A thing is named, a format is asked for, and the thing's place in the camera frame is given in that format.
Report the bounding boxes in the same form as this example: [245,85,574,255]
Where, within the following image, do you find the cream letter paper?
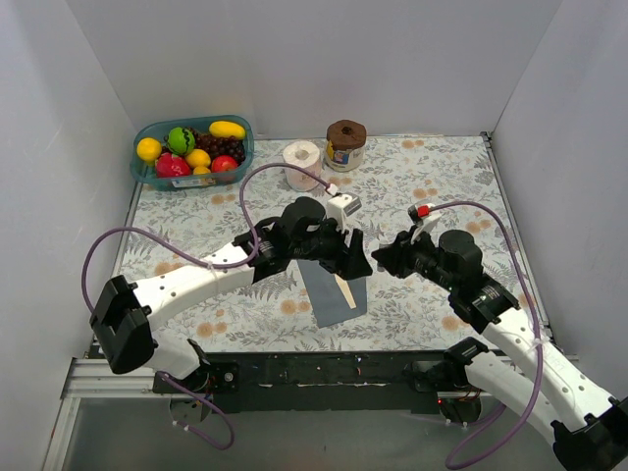
[335,275,357,309]

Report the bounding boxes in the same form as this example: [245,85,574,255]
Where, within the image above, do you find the grey envelope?
[297,261,368,329]

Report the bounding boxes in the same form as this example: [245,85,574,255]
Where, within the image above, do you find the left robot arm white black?
[89,193,372,393]

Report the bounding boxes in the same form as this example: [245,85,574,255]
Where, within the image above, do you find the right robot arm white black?
[373,230,627,470]

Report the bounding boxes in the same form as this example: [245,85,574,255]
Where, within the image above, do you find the white toilet paper roll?
[283,140,322,192]

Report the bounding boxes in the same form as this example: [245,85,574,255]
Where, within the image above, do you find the floral table mat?
[116,135,538,352]

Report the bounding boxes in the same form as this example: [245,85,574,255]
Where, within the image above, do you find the brown toilet paper roll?
[325,120,367,172]

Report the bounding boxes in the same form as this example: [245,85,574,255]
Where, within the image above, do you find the red apple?
[211,155,238,173]

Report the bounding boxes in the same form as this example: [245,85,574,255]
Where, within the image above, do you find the dark purple grapes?
[188,128,245,165]

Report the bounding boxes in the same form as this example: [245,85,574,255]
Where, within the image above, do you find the small yellow fruit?
[192,166,211,176]

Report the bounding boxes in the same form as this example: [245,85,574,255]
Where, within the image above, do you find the yellow mango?
[208,120,246,140]

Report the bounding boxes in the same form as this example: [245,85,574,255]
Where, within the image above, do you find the yellow lemon centre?
[185,148,211,169]

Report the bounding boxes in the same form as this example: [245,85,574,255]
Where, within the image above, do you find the yellow lemon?
[185,148,211,169]
[135,137,163,166]

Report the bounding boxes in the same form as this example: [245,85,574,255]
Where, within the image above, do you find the pink dragon fruit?
[154,152,191,178]

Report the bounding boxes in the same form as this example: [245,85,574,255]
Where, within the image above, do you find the green watermelon ball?
[166,127,195,156]

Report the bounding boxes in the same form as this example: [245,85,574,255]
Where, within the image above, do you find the teal plastic fruit basket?
[131,115,254,190]

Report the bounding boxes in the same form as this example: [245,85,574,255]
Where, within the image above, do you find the yellow lemon left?
[135,137,163,166]

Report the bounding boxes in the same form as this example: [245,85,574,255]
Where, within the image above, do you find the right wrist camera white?
[407,203,442,242]

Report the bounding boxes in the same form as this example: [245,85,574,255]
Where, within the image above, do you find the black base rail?
[151,342,504,416]

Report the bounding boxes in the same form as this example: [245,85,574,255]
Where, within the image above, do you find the aluminium frame rail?
[44,360,559,470]

